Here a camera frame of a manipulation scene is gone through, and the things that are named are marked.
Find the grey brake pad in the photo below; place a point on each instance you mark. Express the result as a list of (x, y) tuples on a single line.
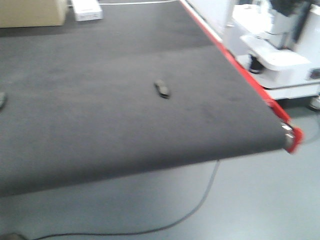
[(162, 89), (3, 99)]

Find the white long carton box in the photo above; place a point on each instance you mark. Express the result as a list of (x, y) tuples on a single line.
[(87, 10)]

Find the white robot cart right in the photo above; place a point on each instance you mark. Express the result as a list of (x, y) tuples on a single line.
[(278, 43)]

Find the brown cardboard box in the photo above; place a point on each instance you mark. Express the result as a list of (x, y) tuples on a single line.
[(32, 13)]

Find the white red conveyor side rail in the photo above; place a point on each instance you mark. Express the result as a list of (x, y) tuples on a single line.
[(293, 134)]

